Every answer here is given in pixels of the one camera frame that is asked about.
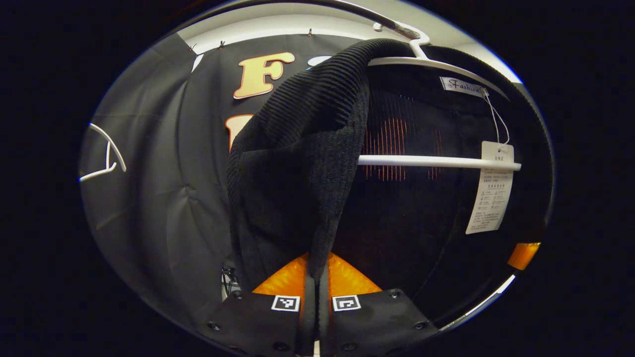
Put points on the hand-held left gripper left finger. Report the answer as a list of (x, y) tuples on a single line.
[(308, 317)]

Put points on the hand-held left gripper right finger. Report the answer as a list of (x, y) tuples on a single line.
[(323, 317)]

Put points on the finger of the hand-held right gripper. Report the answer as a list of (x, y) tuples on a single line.
[(525, 254)]

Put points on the black knitted jacket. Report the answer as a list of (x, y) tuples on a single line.
[(297, 163)]

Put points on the white clothes hanger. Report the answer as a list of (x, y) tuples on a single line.
[(108, 153), (421, 161)]

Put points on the black tripod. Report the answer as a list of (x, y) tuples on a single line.
[(229, 282)]

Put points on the black backdrop cloth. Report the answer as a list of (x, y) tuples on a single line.
[(163, 198)]

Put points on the row of small black clips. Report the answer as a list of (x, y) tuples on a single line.
[(222, 45)]

